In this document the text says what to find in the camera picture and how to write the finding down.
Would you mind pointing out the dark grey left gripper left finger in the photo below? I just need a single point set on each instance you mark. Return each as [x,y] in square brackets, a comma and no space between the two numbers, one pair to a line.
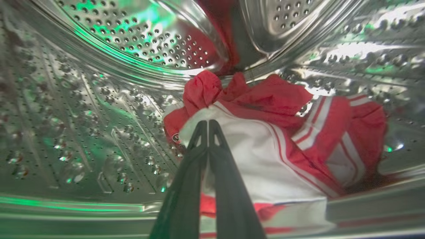
[181,199]

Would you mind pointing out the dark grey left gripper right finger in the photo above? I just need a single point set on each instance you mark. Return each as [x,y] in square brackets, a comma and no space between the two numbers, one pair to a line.
[232,199]

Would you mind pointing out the perforated steel washer drum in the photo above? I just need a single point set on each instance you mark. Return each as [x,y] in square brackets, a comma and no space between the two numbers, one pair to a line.
[99,116]

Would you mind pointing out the red and white sports jersey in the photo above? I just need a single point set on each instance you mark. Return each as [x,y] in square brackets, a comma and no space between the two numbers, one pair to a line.
[252,159]

